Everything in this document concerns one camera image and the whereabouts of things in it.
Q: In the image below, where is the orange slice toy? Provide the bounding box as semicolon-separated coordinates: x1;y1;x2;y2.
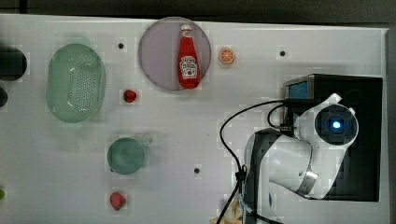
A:
219;48;235;64

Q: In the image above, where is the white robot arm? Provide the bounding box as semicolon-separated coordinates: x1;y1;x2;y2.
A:
241;93;359;224

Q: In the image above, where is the black cylinder cup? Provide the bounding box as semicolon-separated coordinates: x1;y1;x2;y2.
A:
0;88;8;107
0;46;27;81

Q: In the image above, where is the yellow banana toy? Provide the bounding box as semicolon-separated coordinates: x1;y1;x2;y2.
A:
209;199;243;224

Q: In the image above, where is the black toaster oven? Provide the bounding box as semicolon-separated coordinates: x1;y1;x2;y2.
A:
284;74;383;202

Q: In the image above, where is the small red tomato toy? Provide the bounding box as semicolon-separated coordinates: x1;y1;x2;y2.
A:
123;90;137;104

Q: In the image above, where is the red ketchup bottle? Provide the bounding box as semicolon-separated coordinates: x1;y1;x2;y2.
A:
177;24;201;90

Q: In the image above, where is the grey round plate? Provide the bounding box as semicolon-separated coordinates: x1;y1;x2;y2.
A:
138;17;211;91

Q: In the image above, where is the green mug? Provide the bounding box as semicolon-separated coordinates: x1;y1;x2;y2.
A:
106;137;153;175

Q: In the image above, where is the red strawberry toy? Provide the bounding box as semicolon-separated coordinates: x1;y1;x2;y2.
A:
109;192;126;211

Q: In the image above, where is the small green object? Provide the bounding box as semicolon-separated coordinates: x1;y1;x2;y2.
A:
0;189;5;200

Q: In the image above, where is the green colander basket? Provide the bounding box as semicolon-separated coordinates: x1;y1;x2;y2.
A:
46;44;106;123

